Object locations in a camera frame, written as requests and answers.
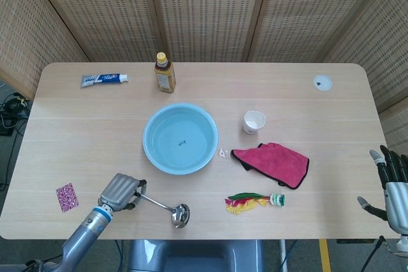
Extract woven rattan folding screen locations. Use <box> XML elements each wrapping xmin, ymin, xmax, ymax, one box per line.
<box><xmin>0</xmin><ymin>0</ymin><xmax>408</xmax><ymax>158</ymax></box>

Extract metal ladle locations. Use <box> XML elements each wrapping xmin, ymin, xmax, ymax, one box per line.
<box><xmin>139</xmin><ymin>192</ymin><xmax>191</xmax><ymax>229</ymax></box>

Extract yellow-capped tea bottle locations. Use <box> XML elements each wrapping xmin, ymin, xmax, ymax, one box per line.
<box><xmin>154</xmin><ymin>52</ymin><xmax>177</xmax><ymax>94</ymax></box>

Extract blue white toothpaste tube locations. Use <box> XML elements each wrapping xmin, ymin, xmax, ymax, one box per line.
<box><xmin>80</xmin><ymin>73</ymin><xmax>131</xmax><ymax>89</ymax></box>

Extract black cables on floor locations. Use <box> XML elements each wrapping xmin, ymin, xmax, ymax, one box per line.
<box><xmin>0</xmin><ymin>80</ymin><xmax>33</xmax><ymax>190</ymax></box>

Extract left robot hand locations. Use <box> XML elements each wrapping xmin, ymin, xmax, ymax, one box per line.
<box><xmin>97</xmin><ymin>173</ymin><xmax>148</xmax><ymax>214</ymax></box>

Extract pink patterned card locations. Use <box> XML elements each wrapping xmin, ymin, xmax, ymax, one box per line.
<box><xmin>55</xmin><ymin>182</ymin><xmax>80</xmax><ymax>213</ymax></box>

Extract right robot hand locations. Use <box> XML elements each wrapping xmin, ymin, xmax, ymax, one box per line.
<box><xmin>356</xmin><ymin>145</ymin><xmax>408</xmax><ymax>234</ymax></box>

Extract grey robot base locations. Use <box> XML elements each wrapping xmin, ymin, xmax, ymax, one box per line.
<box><xmin>126</xmin><ymin>239</ymin><xmax>265</xmax><ymax>272</ymax></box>

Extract white round lid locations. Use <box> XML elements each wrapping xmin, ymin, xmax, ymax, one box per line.
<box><xmin>312</xmin><ymin>75</ymin><xmax>333</xmax><ymax>92</ymax></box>

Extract white paper cup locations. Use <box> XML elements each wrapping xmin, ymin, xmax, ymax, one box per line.
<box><xmin>242</xmin><ymin>110</ymin><xmax>266</xmax><ymax>136</ymax></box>

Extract pink cloth with black trim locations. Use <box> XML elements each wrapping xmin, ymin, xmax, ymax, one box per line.
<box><xmin>230</xmin><ymin>142</ymin><xmax>310</xmax><ymax>190</ymax></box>

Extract light blue plastic basin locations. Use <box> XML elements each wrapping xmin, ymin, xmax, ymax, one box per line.
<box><xmin>142</xmin><ymin>103</ymin><xmax>220</xmax><ymax>176</ymax></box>

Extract colourful feather shuttlecock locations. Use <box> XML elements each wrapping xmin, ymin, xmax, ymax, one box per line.
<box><xmin>224</xmin><ymin>192</ymin><xmax>286</xmax><ymax>215</ymax></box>

